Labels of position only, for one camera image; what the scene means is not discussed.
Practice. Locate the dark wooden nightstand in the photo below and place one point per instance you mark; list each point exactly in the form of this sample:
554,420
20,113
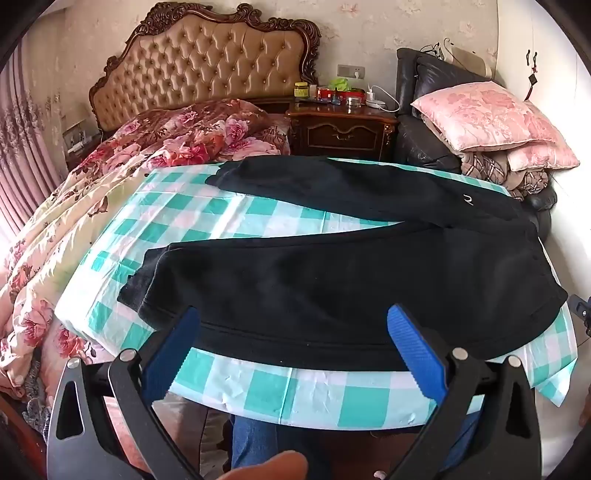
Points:
341,134

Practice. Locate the red box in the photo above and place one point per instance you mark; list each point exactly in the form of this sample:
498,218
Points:
327,94

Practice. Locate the black leather armchair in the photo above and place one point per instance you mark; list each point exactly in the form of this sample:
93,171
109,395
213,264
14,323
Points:
415,138

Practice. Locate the wall socket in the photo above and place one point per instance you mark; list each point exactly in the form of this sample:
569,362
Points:
351,71

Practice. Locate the floral quilt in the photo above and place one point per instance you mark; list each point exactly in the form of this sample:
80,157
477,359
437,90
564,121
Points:
69,221

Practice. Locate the plaid folded blanket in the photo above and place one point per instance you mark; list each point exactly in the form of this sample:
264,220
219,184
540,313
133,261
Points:
489,170

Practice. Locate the tufted leather carved headboard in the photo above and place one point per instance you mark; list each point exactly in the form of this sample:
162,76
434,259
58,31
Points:
194,60

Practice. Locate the large pink floral pillow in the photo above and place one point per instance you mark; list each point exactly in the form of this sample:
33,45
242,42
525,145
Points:
480,115

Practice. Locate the round metal tin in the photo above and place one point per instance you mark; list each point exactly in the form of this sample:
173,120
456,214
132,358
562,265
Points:
355,102

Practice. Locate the pink striped curtain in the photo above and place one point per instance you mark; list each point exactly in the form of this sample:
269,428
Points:
23,152

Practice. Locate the yellow jar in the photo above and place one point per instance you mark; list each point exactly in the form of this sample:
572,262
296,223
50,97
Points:
301,90

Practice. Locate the small pink floral pillow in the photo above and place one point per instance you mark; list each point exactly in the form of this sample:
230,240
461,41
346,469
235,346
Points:
545,159

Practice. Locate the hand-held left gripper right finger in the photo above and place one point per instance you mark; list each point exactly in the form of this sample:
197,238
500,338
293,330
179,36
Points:
415,346

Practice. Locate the red hanging ornament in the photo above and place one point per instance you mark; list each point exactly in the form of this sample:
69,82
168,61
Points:
532,78

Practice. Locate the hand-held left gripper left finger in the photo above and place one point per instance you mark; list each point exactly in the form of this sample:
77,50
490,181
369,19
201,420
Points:
171,355

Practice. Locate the person's left hand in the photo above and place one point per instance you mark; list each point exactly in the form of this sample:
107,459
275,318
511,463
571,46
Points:
268,468

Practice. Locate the black pants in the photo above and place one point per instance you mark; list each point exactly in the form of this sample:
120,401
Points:
323,286

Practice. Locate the teal white checked cloth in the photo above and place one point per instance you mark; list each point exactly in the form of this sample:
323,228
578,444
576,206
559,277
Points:
277,397

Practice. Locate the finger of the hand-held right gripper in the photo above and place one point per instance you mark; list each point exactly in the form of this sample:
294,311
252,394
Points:
579,307

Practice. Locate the green plastic bag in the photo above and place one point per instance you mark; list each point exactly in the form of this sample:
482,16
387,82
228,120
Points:
339,83

